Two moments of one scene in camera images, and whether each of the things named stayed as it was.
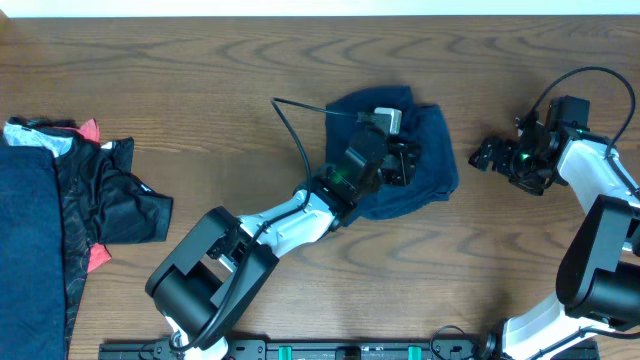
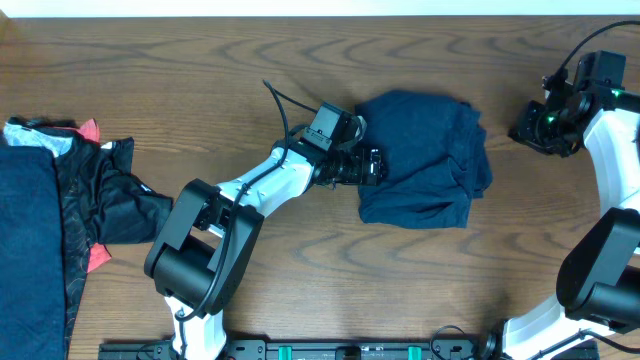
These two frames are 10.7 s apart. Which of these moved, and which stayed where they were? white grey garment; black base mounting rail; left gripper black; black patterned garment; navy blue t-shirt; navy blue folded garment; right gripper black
Moved: right gripper black; left gripper black; navy blue t-shirt
Stayed: navy blue folded garment; black base mounting rail; white grey garment; black patterned garment
